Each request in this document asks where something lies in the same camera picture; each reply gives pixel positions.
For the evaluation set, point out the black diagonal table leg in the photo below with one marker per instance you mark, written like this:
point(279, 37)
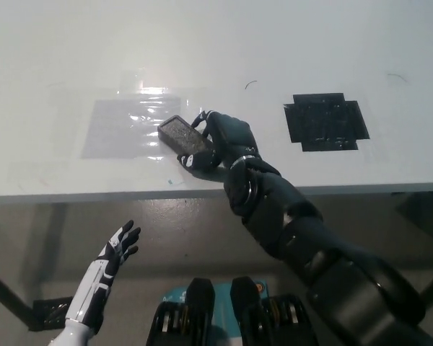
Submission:
point(3, 292)

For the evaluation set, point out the black table foot bracket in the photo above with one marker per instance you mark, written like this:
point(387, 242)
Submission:
point(45, 313)

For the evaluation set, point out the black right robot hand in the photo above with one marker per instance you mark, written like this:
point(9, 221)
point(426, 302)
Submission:
point(234, 137)

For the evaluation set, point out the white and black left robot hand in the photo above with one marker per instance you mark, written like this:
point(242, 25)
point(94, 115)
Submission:
point(104, 274)

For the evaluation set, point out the clear plastic film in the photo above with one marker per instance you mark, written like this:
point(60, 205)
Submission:
point(193, 108)

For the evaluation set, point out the black tape marked spot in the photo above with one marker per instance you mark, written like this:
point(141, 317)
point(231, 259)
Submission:
point(324, 122)

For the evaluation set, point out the black robot legs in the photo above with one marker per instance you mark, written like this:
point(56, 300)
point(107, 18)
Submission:
point(238, 317)

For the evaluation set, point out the dark grey whiteboard eraser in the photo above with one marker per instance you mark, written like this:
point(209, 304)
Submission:
point(184, 135)

